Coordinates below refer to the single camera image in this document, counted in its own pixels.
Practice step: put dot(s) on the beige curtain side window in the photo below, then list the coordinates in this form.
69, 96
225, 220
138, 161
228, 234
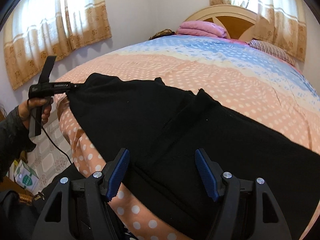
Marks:
39, 28

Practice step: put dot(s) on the brown patterned cushion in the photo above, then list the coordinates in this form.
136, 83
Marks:
163, 33

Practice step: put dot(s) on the beige curtain behind headboard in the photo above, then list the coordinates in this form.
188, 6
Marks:
278, 22

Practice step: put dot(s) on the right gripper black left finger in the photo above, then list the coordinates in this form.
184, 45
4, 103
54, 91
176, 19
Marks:
114, 173

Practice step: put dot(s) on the black pants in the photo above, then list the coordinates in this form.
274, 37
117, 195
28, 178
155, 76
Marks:
163, 126

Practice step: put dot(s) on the cream wooden headboard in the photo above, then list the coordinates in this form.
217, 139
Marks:
239, 22

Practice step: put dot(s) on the folded pink blanket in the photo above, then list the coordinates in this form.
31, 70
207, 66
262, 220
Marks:
201, 28

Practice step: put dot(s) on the striped pillow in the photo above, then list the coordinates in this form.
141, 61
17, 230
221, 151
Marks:
272, 50

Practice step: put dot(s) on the polka dot bedspread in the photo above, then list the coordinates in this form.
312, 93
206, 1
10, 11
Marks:
255, 84

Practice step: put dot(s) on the white green cardboard box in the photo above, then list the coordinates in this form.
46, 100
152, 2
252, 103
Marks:
26, 177

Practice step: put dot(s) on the left forearm dark sleeve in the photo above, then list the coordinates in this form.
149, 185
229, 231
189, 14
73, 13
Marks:
14, 140

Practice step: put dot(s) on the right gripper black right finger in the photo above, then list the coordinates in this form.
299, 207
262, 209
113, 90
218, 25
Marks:
210, 173

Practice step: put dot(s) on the person's left hand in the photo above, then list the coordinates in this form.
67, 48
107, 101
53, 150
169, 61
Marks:
25, 108

